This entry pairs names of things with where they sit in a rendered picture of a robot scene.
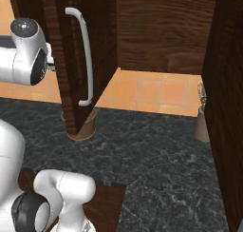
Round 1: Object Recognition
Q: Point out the dark wood cabinet door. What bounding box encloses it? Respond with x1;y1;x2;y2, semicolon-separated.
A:
41;0;119;136
200;0;243;232

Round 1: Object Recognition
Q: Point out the metal whisk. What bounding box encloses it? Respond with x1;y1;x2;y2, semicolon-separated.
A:
196;82;207;110

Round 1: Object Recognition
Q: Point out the beige utensil pot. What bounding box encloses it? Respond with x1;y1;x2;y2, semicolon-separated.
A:
193;105;211;144

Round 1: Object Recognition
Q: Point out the white cabinet door handle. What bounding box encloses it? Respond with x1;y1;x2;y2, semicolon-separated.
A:
65;7;95;107

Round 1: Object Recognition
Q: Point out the dark wood wall cabinet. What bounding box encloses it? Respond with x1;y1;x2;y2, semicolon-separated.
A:
7;0;219;76

